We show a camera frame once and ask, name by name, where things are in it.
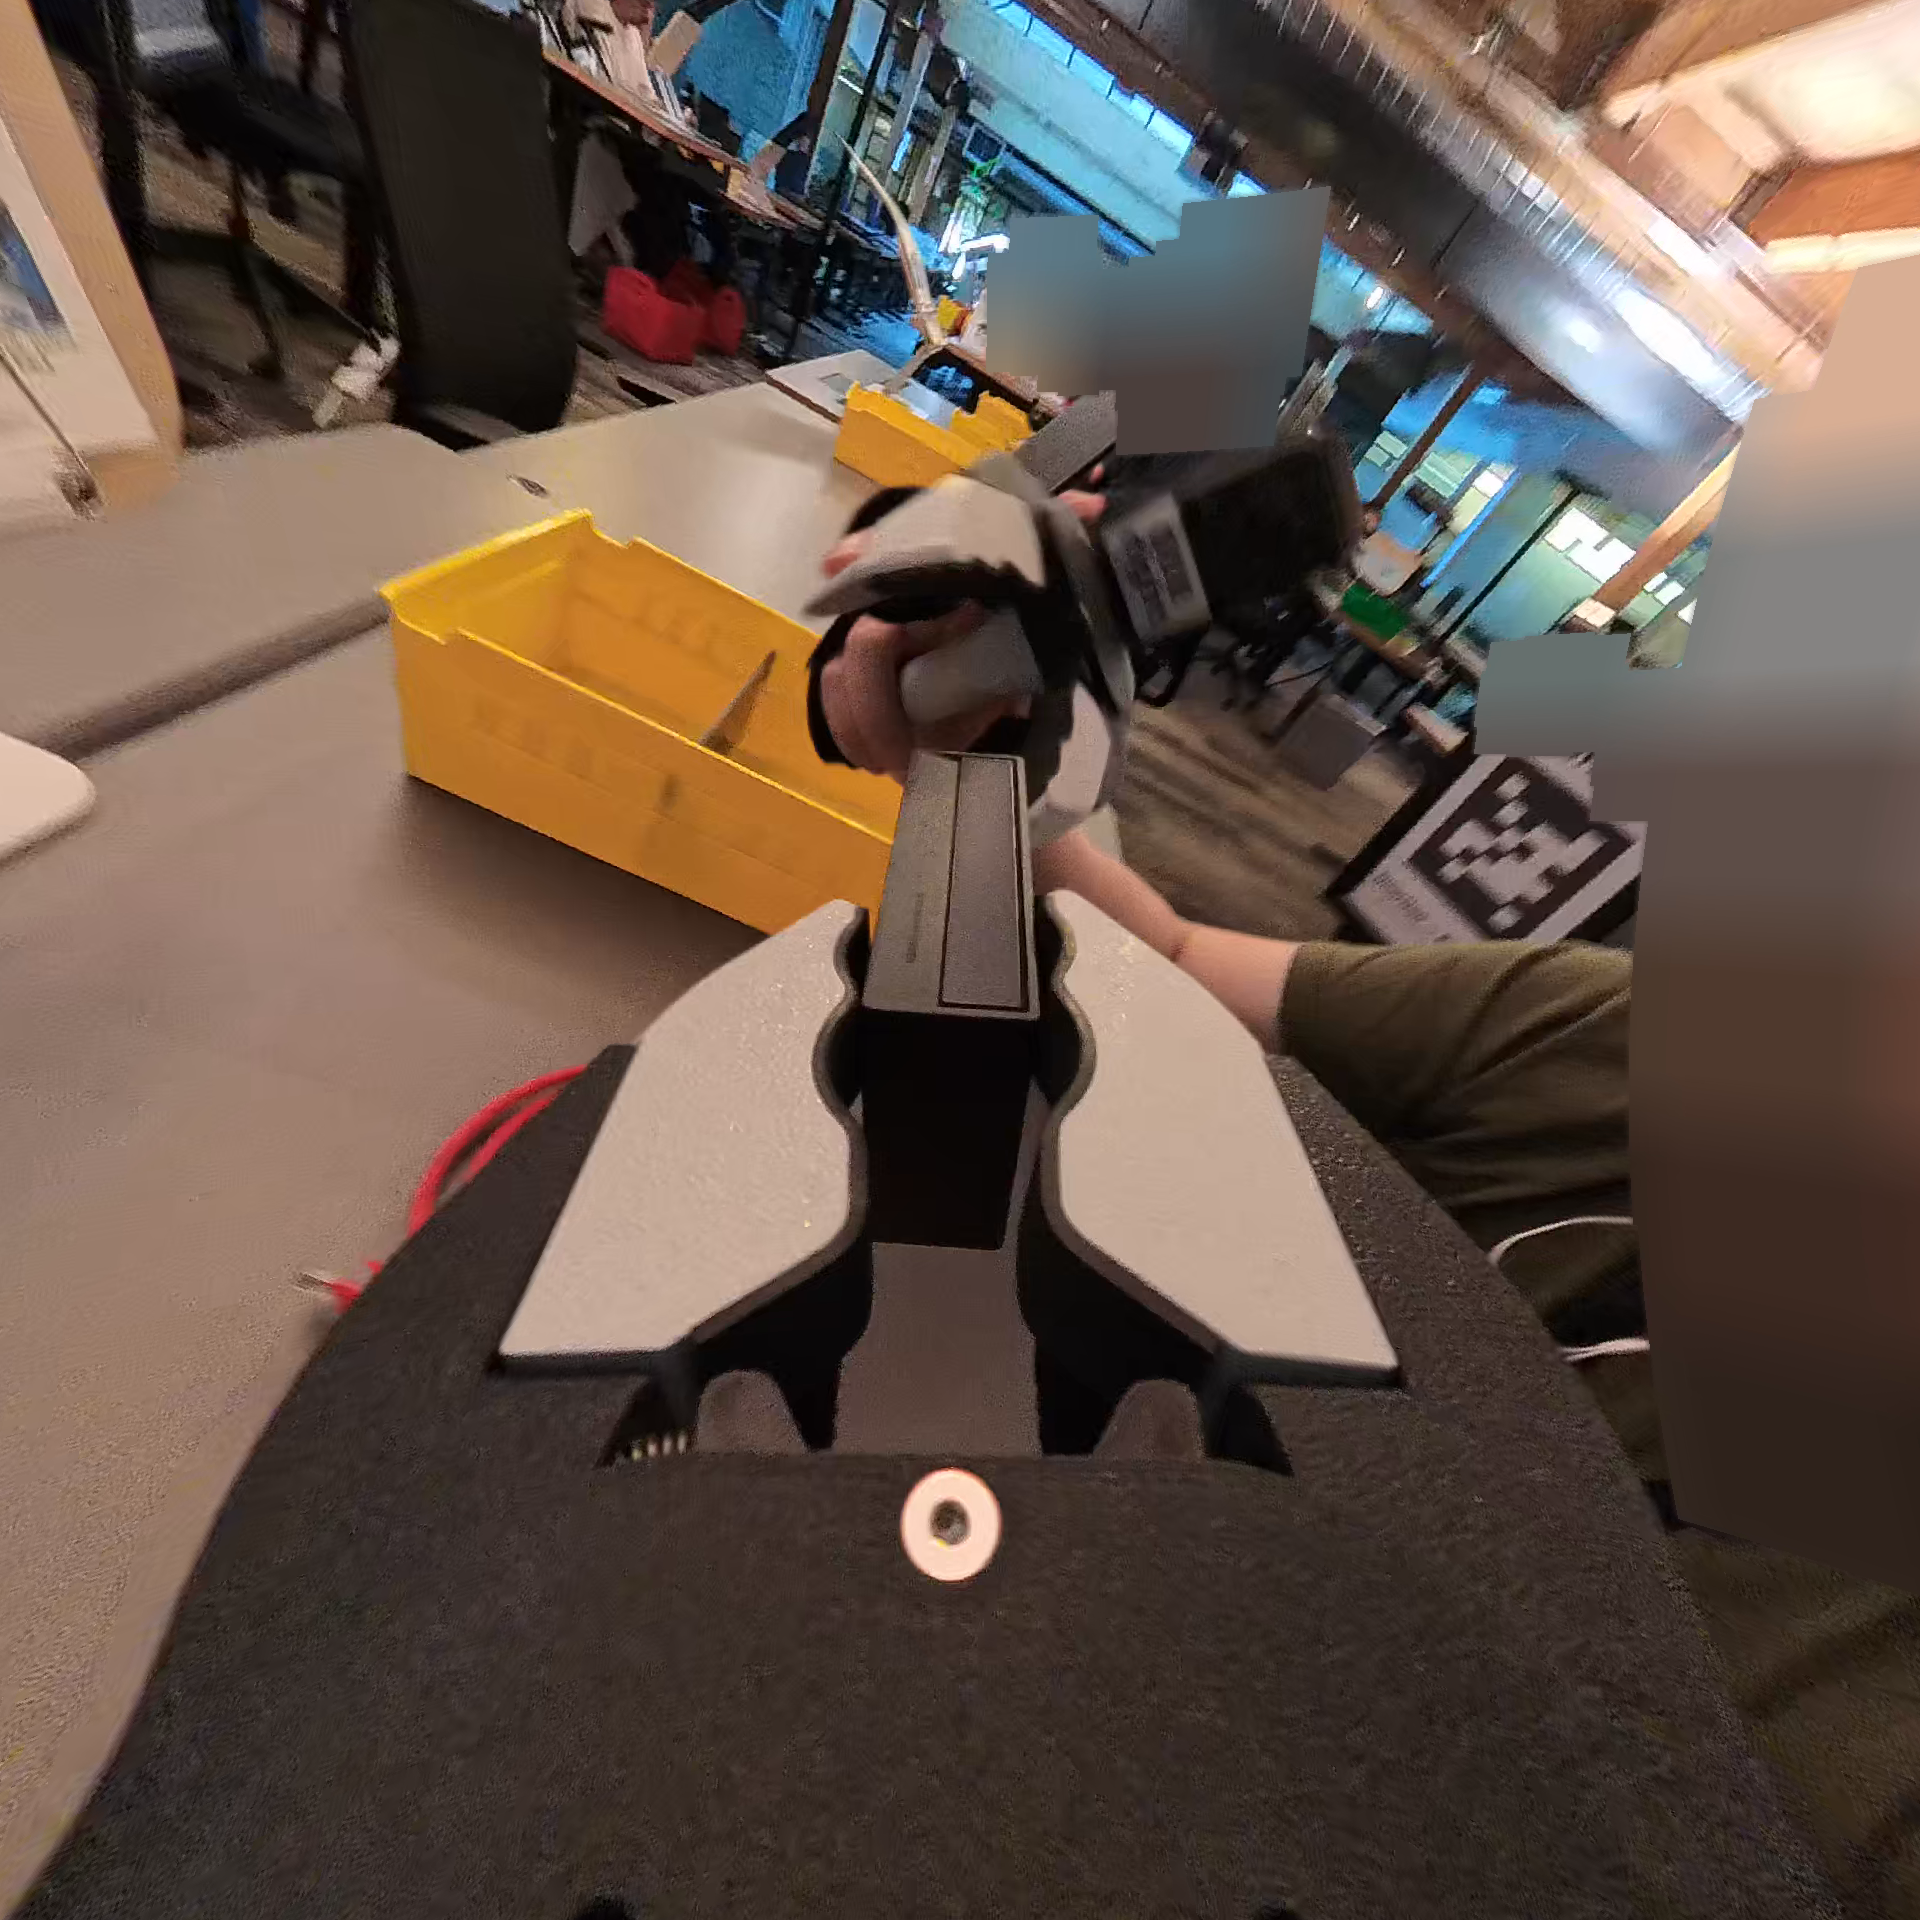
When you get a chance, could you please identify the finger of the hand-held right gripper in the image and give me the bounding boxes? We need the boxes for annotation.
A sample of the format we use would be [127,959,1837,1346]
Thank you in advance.
[809,483,1103,621]
[1026,645,1138,852]

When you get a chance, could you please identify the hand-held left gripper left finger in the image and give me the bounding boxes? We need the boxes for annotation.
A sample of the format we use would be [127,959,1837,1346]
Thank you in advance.
[494,900,875,1446]

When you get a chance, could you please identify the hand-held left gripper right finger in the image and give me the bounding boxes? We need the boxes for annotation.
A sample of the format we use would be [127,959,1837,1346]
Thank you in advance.
[1020,892,1402,1446]

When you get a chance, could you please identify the black network switch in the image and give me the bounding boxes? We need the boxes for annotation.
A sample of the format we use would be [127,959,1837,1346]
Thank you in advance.
[857,751,1047,1253]

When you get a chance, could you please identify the red ethernet cable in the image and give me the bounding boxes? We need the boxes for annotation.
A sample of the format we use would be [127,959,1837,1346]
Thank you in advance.
[299,1064,590,1309]

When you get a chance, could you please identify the person's right hand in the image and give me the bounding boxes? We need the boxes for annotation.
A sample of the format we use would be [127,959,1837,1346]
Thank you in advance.
[816,607,970,781]

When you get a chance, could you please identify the grey trash bin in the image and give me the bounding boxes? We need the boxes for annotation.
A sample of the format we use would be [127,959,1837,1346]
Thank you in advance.
[1274,697,1389,791]

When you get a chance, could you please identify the black bin divider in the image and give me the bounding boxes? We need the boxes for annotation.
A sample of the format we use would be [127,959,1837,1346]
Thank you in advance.
[695,649,779,752]

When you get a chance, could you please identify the white sheet on stand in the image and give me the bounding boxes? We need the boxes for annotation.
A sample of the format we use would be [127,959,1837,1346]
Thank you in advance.
[839,142,961,341]

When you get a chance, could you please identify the red storage bin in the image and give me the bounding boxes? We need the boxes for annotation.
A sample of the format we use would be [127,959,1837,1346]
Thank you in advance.
[665,259,747,355]
[604,266,707,366]

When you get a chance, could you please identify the framed marker sign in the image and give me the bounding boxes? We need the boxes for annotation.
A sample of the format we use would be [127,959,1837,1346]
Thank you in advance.
[1325,751,1644,948]

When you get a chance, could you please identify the black office chair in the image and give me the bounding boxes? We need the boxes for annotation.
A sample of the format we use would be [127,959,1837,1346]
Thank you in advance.
[344,0,580,438]

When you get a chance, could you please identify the white cable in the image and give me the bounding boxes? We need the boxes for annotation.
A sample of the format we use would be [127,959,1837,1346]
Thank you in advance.
[1483,1215,1652,1360]

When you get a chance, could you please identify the metal ceiling duct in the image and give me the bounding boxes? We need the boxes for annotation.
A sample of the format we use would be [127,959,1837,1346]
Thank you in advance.
[1243,0,1818,422]

